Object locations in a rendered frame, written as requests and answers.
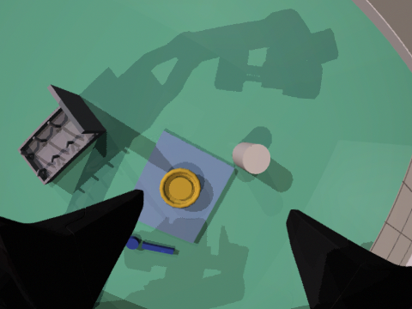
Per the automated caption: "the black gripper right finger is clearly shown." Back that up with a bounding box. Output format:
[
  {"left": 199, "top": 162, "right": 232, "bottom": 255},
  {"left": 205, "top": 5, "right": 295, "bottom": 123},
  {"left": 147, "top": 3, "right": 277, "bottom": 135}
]
[{"left": 286, "top": 209, "right": 412, "bottom": 309}]

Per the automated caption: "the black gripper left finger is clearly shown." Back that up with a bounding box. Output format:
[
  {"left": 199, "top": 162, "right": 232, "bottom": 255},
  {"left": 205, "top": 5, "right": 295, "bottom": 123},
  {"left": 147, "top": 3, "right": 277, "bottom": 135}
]
[{"left": 0, "top": 189, "right": 144, "bottom": 309}]

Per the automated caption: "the golden brown round plate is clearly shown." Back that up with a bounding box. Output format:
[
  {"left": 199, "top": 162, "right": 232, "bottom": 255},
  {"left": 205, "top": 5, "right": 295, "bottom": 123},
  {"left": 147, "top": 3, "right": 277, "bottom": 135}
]
[{"left": 161, "top": 168, "right": 202, "bottom": 209}]

